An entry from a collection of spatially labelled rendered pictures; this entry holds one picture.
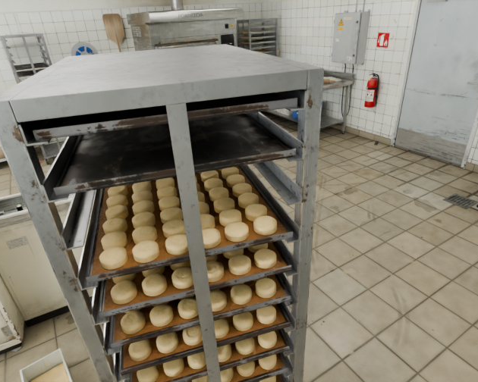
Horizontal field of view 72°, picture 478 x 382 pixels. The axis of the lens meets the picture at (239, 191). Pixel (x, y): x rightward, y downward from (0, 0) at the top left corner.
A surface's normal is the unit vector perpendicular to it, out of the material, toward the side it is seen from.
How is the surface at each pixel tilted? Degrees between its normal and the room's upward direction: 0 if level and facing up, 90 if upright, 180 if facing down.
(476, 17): 90
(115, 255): 0
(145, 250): 0
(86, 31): 90
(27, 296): 90
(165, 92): 90
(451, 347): 0
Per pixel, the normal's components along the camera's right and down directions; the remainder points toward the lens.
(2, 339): 0.47, 0.39
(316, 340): -0.05, -0.88
